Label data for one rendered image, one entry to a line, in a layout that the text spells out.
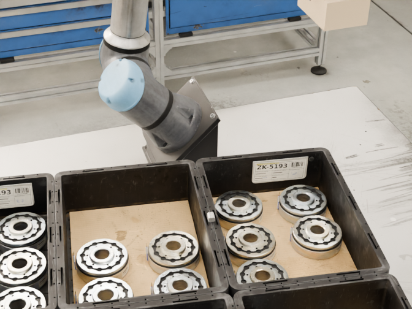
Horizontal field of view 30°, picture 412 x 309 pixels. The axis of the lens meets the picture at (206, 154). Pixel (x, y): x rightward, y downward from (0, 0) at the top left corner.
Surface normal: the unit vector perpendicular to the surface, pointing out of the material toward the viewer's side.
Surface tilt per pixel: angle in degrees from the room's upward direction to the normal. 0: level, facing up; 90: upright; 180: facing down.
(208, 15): 90
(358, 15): 90
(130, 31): 94
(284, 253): 0
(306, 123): 0
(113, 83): 45
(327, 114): 0
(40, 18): 90
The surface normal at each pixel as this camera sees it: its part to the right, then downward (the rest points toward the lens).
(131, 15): 0.11, 0.62
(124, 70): -0.62, -0.38
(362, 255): -0.99, 0.09
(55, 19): 0.33, 0.55
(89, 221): 0.01, -0.81
